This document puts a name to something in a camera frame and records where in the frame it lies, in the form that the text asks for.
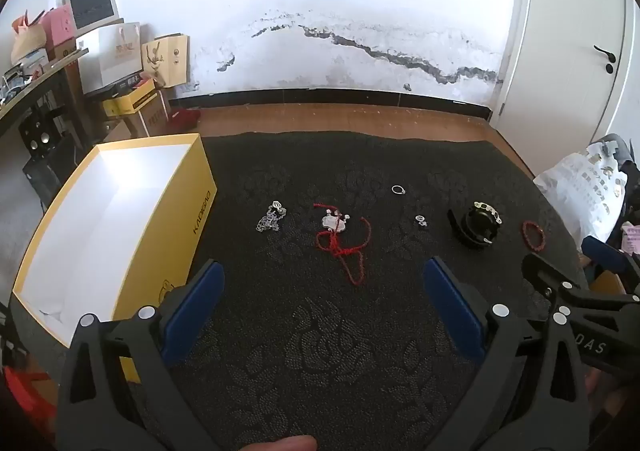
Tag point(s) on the black speaker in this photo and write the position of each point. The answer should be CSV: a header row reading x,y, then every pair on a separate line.
x,y
42,130

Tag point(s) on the small round silver pendant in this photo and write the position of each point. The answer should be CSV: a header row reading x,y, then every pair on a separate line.
x,y
421,220

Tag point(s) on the beige paper bag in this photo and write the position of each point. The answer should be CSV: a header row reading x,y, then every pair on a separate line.
x,y
166,62

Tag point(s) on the red cloth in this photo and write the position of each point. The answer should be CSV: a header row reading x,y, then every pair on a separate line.
x,y
185,119

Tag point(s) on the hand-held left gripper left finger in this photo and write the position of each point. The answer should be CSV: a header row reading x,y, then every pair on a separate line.
x,y
192,311

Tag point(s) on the grey object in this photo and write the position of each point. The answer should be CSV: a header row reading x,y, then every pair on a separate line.
x,y
611,145

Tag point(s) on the black round container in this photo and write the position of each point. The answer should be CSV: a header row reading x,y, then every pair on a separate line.
x,y
472,231

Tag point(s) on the white printed plastic bag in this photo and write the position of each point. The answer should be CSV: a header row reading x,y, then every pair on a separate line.
x,y
582,191

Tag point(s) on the dark desk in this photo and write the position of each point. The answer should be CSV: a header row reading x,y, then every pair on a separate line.
x,y
35,86

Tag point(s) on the white paper bag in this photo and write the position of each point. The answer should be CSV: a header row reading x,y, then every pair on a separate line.
x,y
109,58

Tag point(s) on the person's left hand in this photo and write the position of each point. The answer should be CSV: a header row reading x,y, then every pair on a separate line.
x,y
282,444

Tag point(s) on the black patterned mat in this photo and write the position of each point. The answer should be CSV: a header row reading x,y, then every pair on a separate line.
x,y
320,331

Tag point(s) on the pink paper bag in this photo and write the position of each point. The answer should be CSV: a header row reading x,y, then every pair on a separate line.
x,y
60,31

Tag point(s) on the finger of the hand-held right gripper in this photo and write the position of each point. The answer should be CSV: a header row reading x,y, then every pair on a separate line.
x,y
555,283
607,253

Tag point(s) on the brown cardboard box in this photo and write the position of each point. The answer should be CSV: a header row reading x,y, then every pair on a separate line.
x,y
145,118

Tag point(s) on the yellow cardboard storage box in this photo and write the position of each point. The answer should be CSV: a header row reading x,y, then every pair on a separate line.
x,y
165,236

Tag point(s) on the yellow flat carton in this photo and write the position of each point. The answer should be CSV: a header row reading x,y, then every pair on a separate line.
x,y
131,101

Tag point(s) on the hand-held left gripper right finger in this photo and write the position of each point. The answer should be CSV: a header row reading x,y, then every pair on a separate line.
x,y
452,306

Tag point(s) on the white door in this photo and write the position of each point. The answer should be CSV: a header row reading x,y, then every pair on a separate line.
x,y
565,31

